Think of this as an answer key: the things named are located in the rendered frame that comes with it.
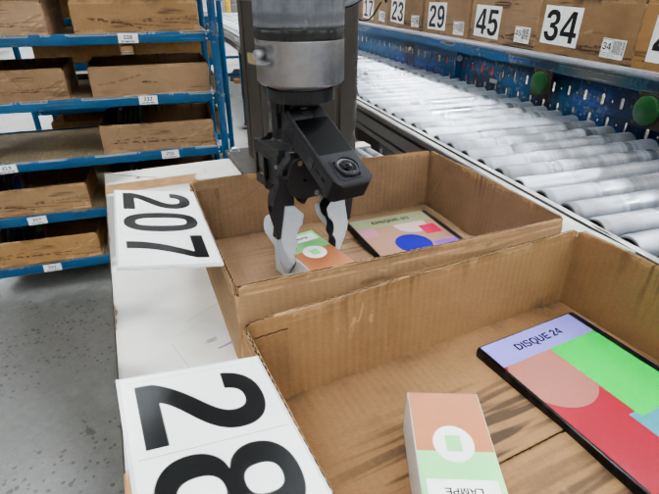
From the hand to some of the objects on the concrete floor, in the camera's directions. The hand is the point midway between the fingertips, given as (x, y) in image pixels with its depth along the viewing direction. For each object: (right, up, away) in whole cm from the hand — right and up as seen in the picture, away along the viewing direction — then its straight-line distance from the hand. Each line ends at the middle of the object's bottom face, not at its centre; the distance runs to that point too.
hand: (314, 259), depth 58 cm
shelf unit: (-90, -4, +158) cm, 182 cm away
